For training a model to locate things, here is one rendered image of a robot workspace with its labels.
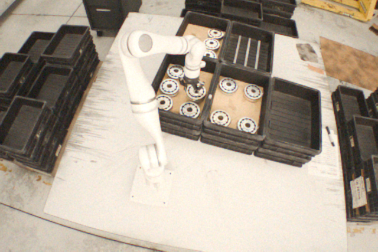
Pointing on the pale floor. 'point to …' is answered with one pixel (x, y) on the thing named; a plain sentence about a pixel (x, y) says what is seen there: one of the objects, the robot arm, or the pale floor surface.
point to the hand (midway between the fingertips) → (190, 90)
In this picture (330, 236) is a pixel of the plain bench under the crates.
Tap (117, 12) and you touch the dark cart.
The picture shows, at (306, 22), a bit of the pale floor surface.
